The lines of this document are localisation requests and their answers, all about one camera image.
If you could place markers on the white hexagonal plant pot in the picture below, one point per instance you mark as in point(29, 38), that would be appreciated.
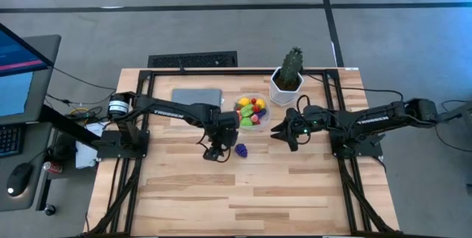
point(282, 97)

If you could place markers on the green toy cabbage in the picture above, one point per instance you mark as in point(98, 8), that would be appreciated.
point(246, 122)

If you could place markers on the black metal table frame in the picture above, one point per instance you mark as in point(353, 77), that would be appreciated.
point(239, 72)

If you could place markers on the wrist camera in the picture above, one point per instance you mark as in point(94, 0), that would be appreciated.
point(213, 153)
point(295, 115)

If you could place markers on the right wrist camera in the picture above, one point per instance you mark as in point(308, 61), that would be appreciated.
point(295, 115)

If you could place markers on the purple toy grapes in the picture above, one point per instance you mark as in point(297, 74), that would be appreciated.
point(241, 150)

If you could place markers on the black keyboard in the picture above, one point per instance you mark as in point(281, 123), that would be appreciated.
point(9, 140)

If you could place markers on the black floor vent grille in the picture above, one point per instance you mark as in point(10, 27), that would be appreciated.
point(191, 59)

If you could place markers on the clear plastic tupperware container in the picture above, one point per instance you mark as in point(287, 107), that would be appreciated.
point(266, 125)

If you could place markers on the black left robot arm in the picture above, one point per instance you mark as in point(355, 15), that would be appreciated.
point(173, 107)

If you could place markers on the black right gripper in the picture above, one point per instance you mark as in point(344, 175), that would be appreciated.
point(317, 124)

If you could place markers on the white crumpled paper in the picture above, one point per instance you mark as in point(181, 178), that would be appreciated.
point(85, 155)

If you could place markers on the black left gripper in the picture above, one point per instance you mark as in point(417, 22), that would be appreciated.
point(225, 124)

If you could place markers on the black computer mouse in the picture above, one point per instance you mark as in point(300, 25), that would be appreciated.
point(17, 180)

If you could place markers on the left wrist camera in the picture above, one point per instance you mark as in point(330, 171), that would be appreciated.
point(213, 153)

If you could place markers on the green toy starfruit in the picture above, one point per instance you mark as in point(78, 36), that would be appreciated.
point(247, 111)

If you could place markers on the grey desk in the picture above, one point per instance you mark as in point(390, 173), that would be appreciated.
point(11, 203)

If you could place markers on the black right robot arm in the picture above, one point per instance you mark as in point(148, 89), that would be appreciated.
point(372, 120)

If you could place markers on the grey folded cloth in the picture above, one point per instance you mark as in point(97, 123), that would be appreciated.
point(195, 96)

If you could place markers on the red soda can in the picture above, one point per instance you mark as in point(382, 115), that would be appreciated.
point(53, 167)

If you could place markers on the black caster wheel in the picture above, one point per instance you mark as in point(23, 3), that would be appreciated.
point(50, 209)

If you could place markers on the purple toy eggplant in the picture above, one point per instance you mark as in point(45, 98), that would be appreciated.
point(262, 112)

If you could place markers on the green cactus plant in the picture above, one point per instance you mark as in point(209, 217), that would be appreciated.
point(291, 66)

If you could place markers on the computer monitor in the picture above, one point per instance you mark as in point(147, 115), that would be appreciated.
point(18, 83)

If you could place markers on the yellow toy lemon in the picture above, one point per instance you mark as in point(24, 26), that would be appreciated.
point(260, 103)
point(244, 101)

